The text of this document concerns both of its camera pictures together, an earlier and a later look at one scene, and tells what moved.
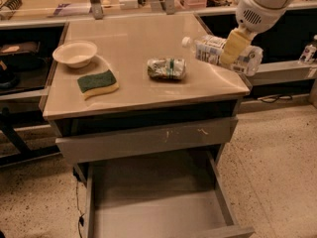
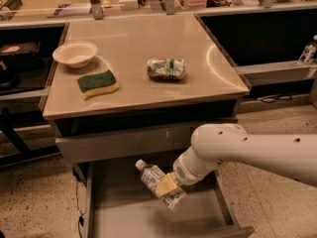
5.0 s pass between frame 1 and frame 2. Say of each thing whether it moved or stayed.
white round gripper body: moved
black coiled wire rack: stayed
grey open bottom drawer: stayed
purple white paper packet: stayed
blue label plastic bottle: moved
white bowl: stayed
